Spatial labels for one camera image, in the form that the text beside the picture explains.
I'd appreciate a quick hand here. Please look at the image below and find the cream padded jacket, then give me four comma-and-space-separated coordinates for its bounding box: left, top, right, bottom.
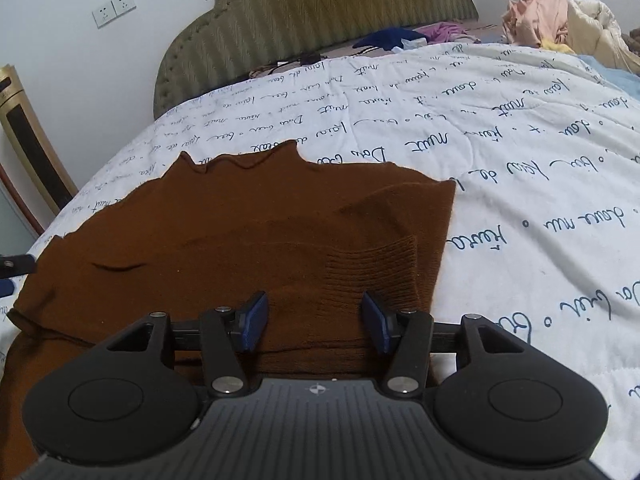
566, 0, 639, 75

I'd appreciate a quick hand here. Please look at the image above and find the brown knit sweater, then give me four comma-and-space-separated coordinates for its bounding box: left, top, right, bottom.
1, 141, 456, 479

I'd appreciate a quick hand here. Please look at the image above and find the frosted glass wardrobe door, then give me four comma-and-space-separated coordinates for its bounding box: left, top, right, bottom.
1, 165, 46, 257

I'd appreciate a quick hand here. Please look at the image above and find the black charger cable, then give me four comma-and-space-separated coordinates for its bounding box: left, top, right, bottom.
246, 52, 329, 79

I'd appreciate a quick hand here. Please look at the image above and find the white script-print bed quilt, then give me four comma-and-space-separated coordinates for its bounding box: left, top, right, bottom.
11, 44, 639, 479

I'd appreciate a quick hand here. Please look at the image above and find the pink clothes pile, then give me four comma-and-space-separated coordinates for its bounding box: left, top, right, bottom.
502, 0, 568, 48

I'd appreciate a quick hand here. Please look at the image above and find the white wall socket pair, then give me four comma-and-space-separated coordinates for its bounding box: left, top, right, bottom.
92, 0, 137, 28

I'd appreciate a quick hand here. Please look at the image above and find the olive upholstered headboard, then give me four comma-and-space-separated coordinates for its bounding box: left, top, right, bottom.
153, 0, 478, 118

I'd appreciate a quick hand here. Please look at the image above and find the gold tower fan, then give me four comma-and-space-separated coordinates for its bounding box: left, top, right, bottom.
1, 65, 78, 214

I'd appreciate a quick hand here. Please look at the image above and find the navy blue garment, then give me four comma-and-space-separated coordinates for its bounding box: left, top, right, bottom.
352, 27, 426, 51

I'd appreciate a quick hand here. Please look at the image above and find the purple garment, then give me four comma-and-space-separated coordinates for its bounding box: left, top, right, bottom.
414, 22, 482, 44

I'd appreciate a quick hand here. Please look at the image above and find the light blue blanket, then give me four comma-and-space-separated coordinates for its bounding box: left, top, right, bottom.
578, 54, 640, 100

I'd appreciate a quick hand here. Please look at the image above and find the olive brown jacket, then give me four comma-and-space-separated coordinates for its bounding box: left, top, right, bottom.
623, 27, 640, 55

